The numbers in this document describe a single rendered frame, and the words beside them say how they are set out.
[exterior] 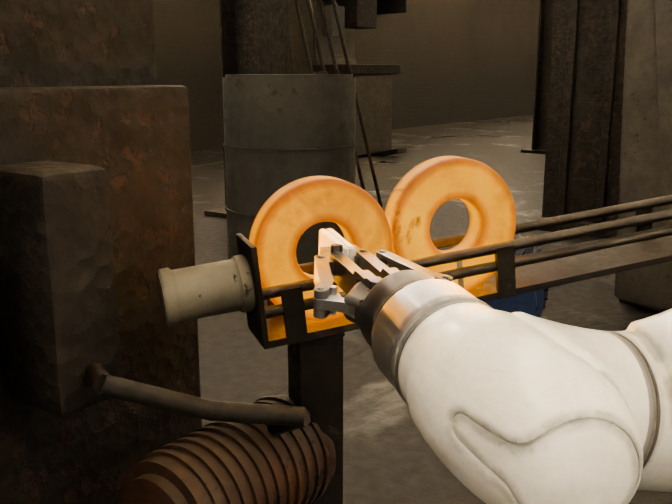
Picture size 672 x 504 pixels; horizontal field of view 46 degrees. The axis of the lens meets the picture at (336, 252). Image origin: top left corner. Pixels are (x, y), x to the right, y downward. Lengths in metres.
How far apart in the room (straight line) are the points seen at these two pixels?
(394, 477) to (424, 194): 1.08
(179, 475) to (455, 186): 0.41
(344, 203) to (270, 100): 2.43
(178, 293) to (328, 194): 0.18
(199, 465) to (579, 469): 0.43
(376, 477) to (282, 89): 1.83
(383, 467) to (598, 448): 1.46
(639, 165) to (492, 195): 2.22
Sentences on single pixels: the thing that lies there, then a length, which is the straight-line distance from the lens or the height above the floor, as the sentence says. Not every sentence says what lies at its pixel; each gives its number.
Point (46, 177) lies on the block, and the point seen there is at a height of 0.80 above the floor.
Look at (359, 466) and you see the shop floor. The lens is 1.88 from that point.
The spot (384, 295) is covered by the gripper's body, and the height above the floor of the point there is 0.72.
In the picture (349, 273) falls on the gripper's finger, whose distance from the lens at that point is 0.69.
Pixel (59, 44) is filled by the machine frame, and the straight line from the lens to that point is 0.96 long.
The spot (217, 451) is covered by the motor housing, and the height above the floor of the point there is 0.53.
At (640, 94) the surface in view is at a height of 0.81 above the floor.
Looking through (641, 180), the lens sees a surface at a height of 0.50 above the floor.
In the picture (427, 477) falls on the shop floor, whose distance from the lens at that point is 1.84.
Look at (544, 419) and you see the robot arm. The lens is 0.43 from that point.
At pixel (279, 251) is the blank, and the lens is 0.81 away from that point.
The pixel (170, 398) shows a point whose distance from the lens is 0.78.
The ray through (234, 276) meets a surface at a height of 0.69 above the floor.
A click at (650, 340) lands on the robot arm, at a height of 0.72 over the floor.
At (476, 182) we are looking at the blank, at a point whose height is 0.77.
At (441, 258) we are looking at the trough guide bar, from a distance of 0.85.
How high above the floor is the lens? 0.89
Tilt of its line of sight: 13 degrees down
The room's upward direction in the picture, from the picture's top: straight up
